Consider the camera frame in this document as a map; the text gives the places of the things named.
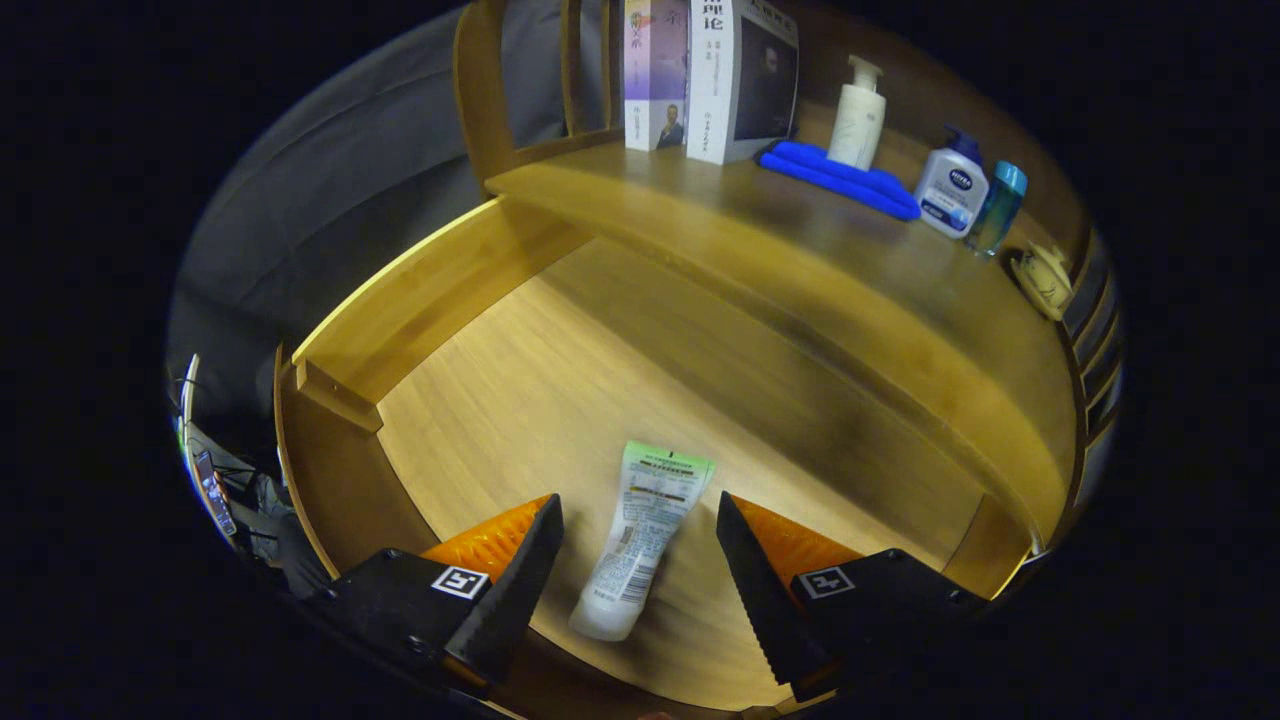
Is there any white bottle with blue pump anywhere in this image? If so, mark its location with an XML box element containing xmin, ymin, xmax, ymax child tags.
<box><xmin>914</xmin><ymin>126</ymin><xmax>990</xmax><ymax>240</ymax></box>

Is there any brown wooden drawer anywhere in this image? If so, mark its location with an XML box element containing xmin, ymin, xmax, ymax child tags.
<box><xmin>272</xmin><ymin>195</ymin><xmax>1036</xmax><ymax>713</ymax></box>

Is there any teal slim bottle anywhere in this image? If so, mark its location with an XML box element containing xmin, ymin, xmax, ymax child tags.
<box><xmin>965</xmin><ymin>161</ymin><xmax>1029</xmax><ymax>259</ymax></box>

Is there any white squeeze tube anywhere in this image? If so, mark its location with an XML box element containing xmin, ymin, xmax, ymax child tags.
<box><xmin>568</xmin><ymin>440</ymin><xmax>717</xmax><ymax>643</ymax></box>

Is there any beige lidded teacup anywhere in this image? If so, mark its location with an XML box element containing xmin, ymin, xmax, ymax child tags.
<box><xmin>1010</xmin><ymin>240</ymin><xmax>1074</xmax><ymax>322</ymax></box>

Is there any wooden cabinet countertop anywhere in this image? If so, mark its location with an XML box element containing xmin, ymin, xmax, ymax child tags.
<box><xmin>485</xmin><ymin>100</ymin><xmax>1086</xmax><ymax>546</ymax></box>

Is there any white thick book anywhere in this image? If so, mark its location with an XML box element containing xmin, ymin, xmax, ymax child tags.
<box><xmin>686</xmin><ymin>0</ymin><xmax>800</xmax><ymax>166</ymax></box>

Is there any brown wooden cabinet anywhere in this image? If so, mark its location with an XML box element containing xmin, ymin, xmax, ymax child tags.
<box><xmin>452</xmin><ymin>0</ymin><xmax>1126</xmax><ymax>561</ymax></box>

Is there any purple book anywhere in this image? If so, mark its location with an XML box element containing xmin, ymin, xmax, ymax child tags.
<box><xmin>624</xmin><ymin>0</ymin><xmax>691</xmax><ymax>153</ymax></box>

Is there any blue folded cloth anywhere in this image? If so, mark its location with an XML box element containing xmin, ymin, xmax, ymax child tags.
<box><xmin>756</xmin><ymin>140</ymin><xmax>922</xmax><ymax>222</ymax></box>

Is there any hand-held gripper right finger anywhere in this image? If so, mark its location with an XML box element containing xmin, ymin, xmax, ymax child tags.
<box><xmin>715</xmin><ymin>490</ymin><xmax>991</xmax><ymax>703</ymax></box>

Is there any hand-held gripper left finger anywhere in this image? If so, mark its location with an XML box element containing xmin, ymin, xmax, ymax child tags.
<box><xmin>310</xmin><ymin>493</ymin><xmax>566</xmax><ymax>691</ymax></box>

